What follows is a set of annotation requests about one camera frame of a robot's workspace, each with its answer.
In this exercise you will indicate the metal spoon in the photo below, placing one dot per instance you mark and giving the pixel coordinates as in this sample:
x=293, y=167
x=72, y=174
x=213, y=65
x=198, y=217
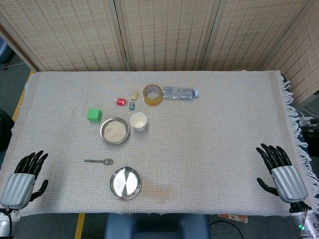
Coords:
x=107, y=161

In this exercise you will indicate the small red block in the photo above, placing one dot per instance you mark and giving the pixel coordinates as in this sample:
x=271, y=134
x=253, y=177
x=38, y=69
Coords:
x=121, y=101

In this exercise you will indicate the white paper cup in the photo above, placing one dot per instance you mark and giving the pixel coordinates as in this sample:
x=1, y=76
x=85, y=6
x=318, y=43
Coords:
x=138, y=120

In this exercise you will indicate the black box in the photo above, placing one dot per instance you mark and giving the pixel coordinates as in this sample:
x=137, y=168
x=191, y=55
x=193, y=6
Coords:
x=311, y=138

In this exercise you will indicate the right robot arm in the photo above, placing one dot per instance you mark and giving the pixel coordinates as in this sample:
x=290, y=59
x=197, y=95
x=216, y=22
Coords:
x=309, y=224

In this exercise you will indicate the yellow tape roll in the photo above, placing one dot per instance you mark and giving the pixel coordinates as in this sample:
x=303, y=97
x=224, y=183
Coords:
x=146, y=99

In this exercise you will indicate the small beige block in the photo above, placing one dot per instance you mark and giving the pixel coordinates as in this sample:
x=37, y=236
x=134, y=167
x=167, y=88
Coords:
x=134, y=96

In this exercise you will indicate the green cube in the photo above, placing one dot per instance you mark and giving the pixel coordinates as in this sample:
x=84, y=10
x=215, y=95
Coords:
x=94, y=115

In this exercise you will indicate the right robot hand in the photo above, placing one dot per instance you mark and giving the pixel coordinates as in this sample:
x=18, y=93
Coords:
x=289, y=184

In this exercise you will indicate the orange printed paper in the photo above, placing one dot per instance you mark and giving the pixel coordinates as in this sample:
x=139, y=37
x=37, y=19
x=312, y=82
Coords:
x=234, y=218

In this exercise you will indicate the bamboo folding screen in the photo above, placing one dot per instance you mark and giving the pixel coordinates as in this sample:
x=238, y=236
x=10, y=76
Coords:
x=174, y=37

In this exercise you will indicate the clear plastic water bottle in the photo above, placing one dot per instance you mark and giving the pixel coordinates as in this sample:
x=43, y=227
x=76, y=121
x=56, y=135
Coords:
x=178, y=93

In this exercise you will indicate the steel bowl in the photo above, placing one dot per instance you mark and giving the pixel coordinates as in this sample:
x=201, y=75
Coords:
x=102, y=134

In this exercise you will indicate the black bag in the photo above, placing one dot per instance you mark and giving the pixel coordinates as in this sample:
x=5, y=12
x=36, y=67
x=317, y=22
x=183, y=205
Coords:
x=5, y=129

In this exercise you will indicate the small dark green block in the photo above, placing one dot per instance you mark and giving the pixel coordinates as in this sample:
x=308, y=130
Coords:
x=132, y=106

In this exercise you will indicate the white woven tablecloth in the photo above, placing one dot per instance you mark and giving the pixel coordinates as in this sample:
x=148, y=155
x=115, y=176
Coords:
x=199, y=149

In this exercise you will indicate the steel plate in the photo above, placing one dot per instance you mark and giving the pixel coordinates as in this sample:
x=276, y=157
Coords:
x=124, y=183

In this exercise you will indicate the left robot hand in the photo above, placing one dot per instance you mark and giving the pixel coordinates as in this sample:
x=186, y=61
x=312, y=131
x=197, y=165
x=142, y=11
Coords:
x=17, y=189

